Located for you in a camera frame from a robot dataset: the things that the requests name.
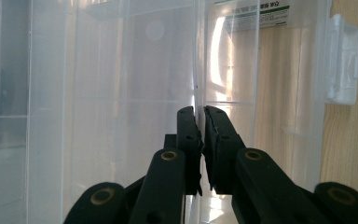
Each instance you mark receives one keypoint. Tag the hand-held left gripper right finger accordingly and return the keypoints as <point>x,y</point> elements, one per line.
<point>254,186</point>

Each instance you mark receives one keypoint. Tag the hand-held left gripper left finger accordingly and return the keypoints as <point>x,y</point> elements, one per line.
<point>167,180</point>

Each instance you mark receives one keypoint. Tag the clear plastic storage box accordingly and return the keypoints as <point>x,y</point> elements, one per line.
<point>105,77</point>

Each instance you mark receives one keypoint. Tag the green cardboard box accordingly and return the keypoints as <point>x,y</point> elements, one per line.
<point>254,17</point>

